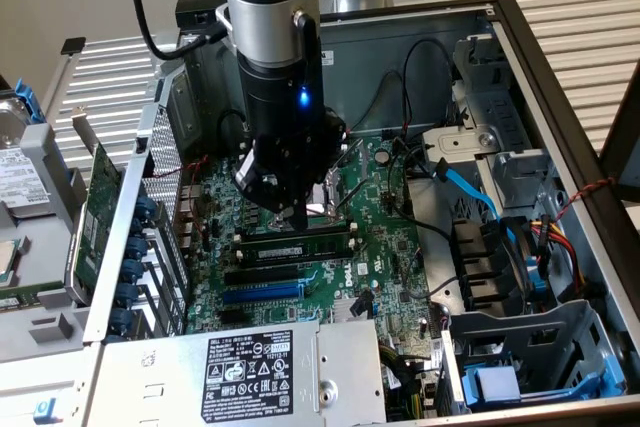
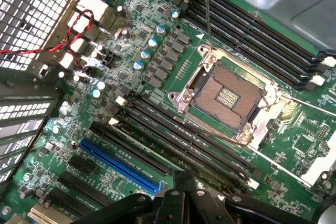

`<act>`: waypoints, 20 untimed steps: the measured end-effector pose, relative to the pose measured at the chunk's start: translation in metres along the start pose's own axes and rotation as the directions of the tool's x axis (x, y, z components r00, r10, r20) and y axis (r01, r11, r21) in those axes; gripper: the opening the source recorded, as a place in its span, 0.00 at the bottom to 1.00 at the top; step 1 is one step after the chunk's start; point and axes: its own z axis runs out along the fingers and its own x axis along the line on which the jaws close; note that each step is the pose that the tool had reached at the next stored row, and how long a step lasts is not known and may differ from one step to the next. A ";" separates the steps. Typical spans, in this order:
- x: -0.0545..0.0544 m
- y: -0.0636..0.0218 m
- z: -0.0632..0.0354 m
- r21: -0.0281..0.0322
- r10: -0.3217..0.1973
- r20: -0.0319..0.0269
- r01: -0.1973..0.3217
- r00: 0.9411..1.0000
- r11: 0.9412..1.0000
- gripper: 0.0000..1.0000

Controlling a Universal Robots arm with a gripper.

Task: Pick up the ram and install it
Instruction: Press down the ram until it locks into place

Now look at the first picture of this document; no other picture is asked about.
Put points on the silver chipset heatsink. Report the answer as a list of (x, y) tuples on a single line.
[(340, 312)]

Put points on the blue card retention clip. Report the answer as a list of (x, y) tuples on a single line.
[(145, 209), (132, 271), (136, 247), (120, 319), (127, 294)]

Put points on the round coin battery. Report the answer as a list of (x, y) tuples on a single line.
[(382, 155)]

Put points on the green RAM stick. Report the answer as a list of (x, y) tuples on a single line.
[(280, 251), (25, 294)]

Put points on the blue release button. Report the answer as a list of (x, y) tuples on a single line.
[(46, 409)]

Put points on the metal CPU socket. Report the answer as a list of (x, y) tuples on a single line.
[(325, 203)]

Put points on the grey metal disk bay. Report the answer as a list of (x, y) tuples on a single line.
[(495, 112)]

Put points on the long black expansion slot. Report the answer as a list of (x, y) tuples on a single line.
[(260, 275)]

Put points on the silver socket cover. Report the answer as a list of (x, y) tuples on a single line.
[(361, 157)]

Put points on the silver hard disk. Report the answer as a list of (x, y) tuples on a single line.
[(20, 182)]

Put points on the green graphics card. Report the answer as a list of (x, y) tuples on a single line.
[(100, 197)]

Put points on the silver power supply unit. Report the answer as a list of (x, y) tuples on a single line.
[(165, 362)]

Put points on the blue plastic fan clip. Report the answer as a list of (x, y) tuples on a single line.
[(539, 287)]

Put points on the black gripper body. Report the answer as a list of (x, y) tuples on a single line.
[(275, 97)]

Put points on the blue drive tray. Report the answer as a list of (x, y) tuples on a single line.
[(495, 382)]

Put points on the thin metal locking lever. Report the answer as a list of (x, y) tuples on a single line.
[(357, 192)]

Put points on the black power supply label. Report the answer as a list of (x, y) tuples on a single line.
[(247, 377)]

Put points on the open metal PC case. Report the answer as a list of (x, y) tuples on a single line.
[(380, 47)]

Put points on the blue expansion slot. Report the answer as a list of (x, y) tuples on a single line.
[(260, 293)]

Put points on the grey parts rack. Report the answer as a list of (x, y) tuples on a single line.
[(55, 247)]

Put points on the green Dell motherboard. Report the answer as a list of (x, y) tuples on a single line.
[(380, 217)]

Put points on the grey metal drive cage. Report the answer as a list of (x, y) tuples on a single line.
[(575, 327)]

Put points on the black box behind case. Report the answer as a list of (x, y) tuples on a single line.
[(197, 4)]

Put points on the blue hard disk bracket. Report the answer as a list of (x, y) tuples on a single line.
[(30, 102)]

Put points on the short black expansion slot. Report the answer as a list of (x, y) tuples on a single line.
[(232, 316)]

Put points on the dark panel beside case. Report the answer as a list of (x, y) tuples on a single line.
[(625, 147)]

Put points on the black case fan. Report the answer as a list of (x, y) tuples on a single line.
[(480, 257)]

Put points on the silver CPU chip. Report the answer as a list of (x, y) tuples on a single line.
[(6, 262)]

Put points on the white case label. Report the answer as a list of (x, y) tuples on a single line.
[(328, 58)]

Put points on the black RAM slot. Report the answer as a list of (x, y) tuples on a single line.
[(325, 232)]

